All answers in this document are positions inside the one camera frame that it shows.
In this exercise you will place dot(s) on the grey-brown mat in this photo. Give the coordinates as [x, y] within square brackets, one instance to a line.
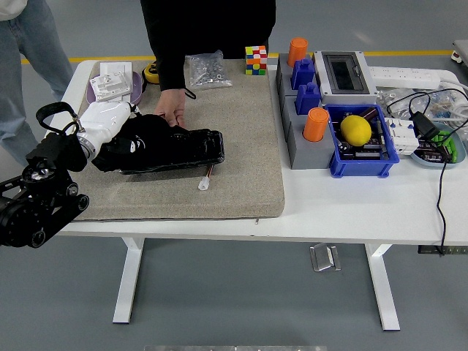
[237, 146]

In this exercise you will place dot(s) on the orange cylinder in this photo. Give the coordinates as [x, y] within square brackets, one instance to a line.
[297, 49]
[315, 124]

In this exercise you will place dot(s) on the white electrical enclosure box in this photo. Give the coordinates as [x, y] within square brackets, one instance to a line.
[344, 75]

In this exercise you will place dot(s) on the brown cylindrical component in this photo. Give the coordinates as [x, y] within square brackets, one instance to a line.
[370, 114]

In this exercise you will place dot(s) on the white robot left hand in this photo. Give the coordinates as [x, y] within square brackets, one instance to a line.
[102, 120]

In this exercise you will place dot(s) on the black glossy panel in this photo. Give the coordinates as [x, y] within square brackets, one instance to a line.
[204, 150]

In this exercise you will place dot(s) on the clear bag of screws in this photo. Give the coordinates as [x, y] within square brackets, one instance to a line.
[207, 71]

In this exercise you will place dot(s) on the person in background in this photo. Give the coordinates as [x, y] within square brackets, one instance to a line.
[25, 73]

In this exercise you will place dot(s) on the yellow tape measure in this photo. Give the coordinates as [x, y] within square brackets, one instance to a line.
[150, 72]

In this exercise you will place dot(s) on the grey peg base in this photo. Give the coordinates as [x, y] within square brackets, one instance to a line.
[308, 155]
[284, 79]

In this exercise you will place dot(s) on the yellow lemon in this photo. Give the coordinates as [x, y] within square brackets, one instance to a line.
[356, 131]

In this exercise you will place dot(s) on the dark electronic modules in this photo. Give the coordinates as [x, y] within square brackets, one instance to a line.
[432, 154]

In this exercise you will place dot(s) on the black under-table control box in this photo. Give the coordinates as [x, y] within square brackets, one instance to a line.
[428, 250]

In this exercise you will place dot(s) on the white table leg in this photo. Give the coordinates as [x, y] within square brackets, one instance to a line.
[128, 278]
[382, 285]

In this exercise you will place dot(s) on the white cart edge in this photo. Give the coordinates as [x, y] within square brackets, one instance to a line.
[461, 53]

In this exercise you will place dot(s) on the light blue dish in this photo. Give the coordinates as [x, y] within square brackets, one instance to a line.
[432, 164]

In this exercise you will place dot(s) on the white power strip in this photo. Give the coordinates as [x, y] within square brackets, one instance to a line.
[403, 75]

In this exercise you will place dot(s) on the blue plastic bin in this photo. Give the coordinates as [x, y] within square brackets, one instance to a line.
[362, 166]

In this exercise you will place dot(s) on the colourful puzzle cube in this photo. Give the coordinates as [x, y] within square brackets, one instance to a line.
[256, 60]

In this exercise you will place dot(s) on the clear bags of small parts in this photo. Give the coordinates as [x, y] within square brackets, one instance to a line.
[388, 97]

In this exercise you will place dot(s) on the purple oval tray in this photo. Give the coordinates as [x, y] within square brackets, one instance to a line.
[137, 91]

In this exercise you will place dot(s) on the black power adapter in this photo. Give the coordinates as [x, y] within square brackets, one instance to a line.
[425, 126]

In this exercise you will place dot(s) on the silver metal floor bracket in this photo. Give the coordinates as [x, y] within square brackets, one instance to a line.
[324, 257]

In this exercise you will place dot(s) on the white terminal block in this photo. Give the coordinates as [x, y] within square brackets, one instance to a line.
[401, 141]

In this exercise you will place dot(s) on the green connector block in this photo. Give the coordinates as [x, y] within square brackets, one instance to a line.
[452, 146]

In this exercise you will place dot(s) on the blue square peg block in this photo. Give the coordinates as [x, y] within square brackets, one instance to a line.
[303, 73]
[308, 99]

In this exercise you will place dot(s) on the person's right forearm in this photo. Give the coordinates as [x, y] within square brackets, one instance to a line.
[170, 66]

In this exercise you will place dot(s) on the person's right hand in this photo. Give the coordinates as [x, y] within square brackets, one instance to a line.
[172, 106]

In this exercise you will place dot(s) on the white wall switch plate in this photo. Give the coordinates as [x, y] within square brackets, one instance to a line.
[110, 86]
[116, 68]

